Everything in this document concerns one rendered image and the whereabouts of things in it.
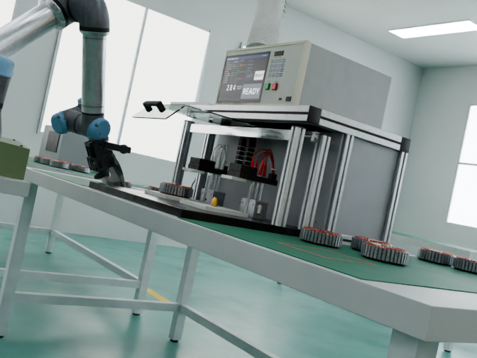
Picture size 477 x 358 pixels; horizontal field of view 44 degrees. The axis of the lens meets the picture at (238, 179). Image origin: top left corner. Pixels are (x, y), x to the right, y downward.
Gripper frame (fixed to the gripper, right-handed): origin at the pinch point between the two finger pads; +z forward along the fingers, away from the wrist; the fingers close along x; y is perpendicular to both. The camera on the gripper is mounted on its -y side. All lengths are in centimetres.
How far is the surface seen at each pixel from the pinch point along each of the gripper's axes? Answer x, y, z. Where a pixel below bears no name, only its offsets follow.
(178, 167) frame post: 22.1, -14.6, -4.8
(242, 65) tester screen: 44, -35, -37
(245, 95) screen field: 49, -29, -28
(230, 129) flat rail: 49, -20, -19
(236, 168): 64, -8, -12
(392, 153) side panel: 88, -51, -4
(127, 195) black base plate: 47, 20, -12
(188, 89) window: -378, -305, 48
